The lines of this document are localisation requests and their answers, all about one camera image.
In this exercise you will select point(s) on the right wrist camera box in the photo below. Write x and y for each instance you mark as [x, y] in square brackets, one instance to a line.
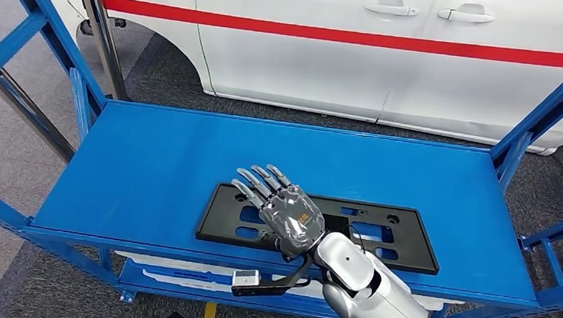
[246, 278]

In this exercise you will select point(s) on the blue metal shelf rack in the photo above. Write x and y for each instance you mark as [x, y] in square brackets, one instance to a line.
[137, 167]

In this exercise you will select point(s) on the black stanchion post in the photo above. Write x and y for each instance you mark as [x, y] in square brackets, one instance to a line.
[104, 41]

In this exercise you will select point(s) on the blue plastic bin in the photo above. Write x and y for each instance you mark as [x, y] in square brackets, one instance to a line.
[189, 276]

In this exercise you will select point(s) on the blue wheeled metal rack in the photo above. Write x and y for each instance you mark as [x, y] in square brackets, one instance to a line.
[561, 276]

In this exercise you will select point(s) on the black plastic plate part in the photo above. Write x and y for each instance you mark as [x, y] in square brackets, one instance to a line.
[403, 255]

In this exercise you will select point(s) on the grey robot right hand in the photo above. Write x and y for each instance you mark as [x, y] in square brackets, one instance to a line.
[292, 223]

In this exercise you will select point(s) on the white car with red stripe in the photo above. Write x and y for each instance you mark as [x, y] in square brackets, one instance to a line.
[317, 71]

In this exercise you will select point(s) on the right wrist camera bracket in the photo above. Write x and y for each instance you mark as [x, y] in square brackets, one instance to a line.
[282, 286]

